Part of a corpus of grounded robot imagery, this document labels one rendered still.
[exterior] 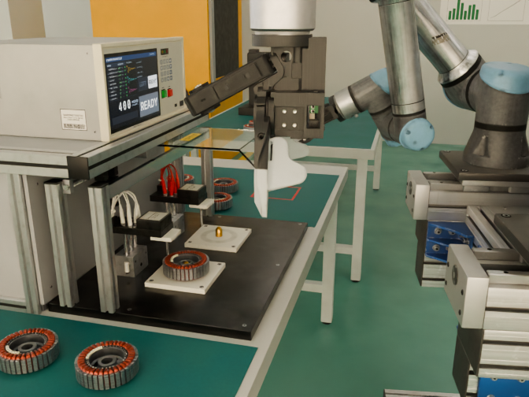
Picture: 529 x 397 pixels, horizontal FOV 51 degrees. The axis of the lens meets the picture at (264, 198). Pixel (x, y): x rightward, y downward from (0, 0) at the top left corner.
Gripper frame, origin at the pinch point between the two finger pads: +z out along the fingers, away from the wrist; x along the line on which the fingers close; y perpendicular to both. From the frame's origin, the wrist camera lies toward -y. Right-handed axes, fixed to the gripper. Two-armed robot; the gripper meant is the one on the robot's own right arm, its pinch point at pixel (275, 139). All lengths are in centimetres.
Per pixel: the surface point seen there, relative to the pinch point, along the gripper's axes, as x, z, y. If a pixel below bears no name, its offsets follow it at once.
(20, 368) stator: 10, 40, 73
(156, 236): 4.5, 25.9, 35.0
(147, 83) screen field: -28.1, 15.5, 19.8
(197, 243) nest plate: 14.0, 29.6, 13.8
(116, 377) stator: 18, 23, 72
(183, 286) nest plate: 17.1, 24.2, 38.6
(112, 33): -129, 188, -315
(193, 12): -105, 112, -315
